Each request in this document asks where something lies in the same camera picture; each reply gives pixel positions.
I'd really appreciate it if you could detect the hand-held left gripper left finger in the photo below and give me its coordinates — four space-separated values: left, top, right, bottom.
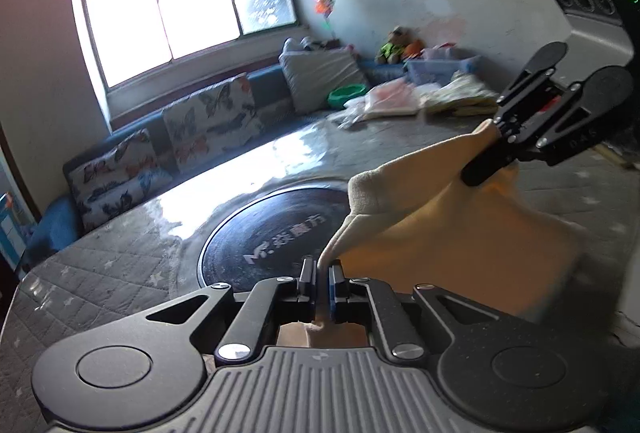
145 257 319 362

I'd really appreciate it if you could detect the cream fleece garment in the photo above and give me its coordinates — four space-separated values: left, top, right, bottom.
277 119 597 350

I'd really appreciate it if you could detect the clear bag with pink clothes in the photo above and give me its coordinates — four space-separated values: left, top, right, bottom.
340 78 432 130

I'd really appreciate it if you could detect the black round printed plate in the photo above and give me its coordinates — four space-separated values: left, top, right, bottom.
198 183 354 295

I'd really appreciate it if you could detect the blue sofa bench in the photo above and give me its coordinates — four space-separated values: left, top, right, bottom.
27 58 417 265

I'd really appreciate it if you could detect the grey square cushion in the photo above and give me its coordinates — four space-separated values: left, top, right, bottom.
278 38 371 115

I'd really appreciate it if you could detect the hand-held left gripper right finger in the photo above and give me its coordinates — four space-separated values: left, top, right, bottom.
327 264 507 362

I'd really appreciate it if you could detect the butterfly print cushion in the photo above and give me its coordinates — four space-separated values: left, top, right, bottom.
67 129 174 235
162 73 267 174

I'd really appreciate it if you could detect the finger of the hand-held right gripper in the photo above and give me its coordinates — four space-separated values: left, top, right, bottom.
492 42 569 134
462 83 618 188

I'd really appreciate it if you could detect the colourful pinwheel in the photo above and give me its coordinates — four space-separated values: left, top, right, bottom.
313 0 337 40

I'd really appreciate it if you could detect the pale folded cloth pile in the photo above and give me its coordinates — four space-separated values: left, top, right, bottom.
424 72 507 118

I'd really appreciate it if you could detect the green plastic basin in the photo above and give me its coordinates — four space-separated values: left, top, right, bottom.
327 83 366 110

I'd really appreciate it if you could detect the blue plastic storage bin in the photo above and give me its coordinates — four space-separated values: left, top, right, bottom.
402 47 484 84

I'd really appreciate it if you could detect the large sliding window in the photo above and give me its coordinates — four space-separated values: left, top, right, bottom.
77 0 302 90

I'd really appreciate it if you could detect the teddy bear in green clothes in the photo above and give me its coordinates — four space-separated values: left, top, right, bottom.
375 27 412 65

